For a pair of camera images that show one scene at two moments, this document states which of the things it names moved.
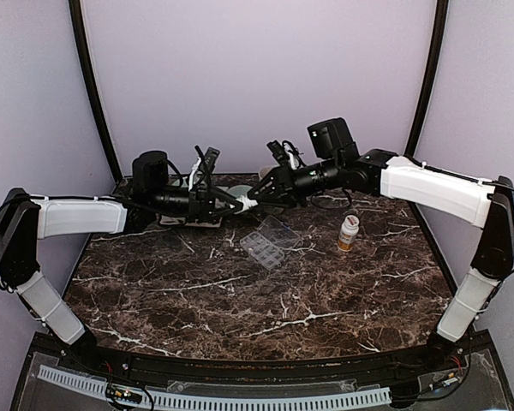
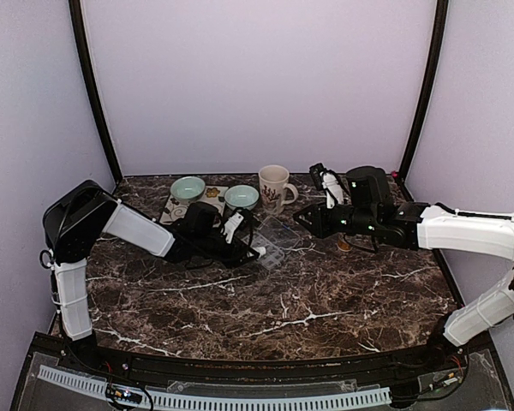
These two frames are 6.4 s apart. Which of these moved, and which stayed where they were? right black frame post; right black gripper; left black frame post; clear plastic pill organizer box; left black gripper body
Moved: left black gripper body; right black gripper
Stayed: right black frame post; left black frame post; clear plastic pill organizer box
